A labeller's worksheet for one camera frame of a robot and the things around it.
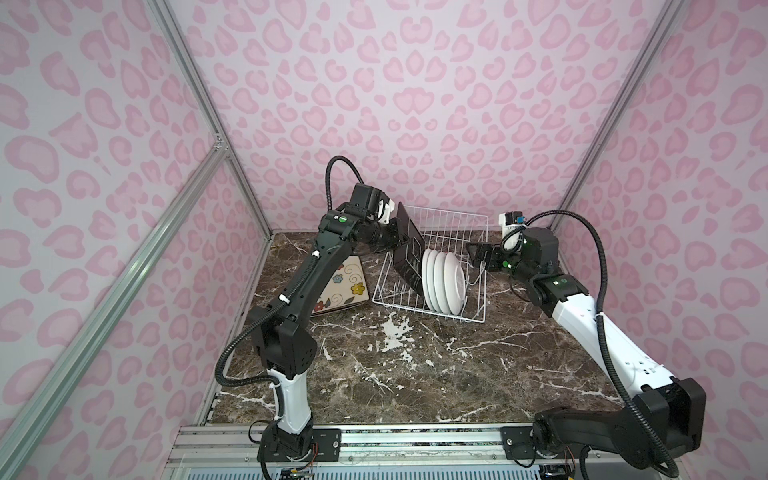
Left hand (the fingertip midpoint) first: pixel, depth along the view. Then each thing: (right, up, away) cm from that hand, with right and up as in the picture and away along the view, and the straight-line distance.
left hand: (415, 238), depth 78 cm
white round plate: (+3, -10, +7) cm, 13 cm away
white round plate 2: (+8, -12, +7) cm, 16 cm away
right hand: (+18, -1, +1) cm, 18 cm away
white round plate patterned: (+13, -13, +10) cm, 21 cm away
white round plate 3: (+9, -12, +6) cm, 17 cm away
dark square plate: (-1, -6, -1) cm, 6 cm away
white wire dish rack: (+5, -8, +8) cm, 12 cm away
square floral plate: (-21, -16, +24) cm, 35 cm away
